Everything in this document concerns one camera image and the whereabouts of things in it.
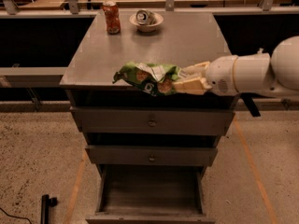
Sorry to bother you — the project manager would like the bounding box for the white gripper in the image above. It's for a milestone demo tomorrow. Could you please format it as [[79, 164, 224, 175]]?
[[172, 55, 238, 96]]

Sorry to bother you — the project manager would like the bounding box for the green rice chip bag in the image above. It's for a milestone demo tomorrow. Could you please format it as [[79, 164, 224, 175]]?
[[113, 62, 181, 96]]

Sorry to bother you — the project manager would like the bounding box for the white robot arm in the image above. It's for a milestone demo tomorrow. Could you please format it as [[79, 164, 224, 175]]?
[[172, 36, 299, 100]]

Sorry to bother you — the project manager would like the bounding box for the grey wooden drawer cabinet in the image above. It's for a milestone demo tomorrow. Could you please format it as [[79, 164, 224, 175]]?
[[59, 9, 249, 224]]

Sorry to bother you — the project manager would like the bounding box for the grey top drawer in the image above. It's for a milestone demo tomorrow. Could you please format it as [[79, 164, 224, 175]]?
[[71, 106, 235, 135]]

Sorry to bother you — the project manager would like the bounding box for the grey middle drawer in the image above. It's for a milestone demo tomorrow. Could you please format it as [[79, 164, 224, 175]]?
[[86, 146, 218, 167]]

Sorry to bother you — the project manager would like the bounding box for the grey open bottom drawer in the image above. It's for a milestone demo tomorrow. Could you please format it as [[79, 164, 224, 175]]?
[[86, 165, 216, 224]]

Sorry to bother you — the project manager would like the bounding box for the clear hand sanitizer bottle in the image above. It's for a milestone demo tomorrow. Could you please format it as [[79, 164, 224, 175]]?
[[257, 48, 263, 54]]

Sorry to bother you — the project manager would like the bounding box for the white ceramic bowl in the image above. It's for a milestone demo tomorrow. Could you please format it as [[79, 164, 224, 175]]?
[[129, 12, 164, 33]]

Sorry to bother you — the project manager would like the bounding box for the crushed silver can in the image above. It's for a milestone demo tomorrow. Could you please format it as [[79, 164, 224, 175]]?
[[135, 9, 155, 25]]

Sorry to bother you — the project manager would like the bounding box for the red soda can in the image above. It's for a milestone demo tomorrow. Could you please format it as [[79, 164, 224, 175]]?
[[102, 1, 121, 35]]

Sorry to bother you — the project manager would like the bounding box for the grey metal railing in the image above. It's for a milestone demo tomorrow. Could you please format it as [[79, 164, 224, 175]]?
[[1, 7, 299, 116]]

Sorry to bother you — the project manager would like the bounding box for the black floor device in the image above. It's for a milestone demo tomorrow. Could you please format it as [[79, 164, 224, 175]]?
[[40, 194, 58, 224]]

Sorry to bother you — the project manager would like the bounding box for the black floor cable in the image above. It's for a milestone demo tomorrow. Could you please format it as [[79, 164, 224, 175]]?
[[0, 206, 34, 224]]

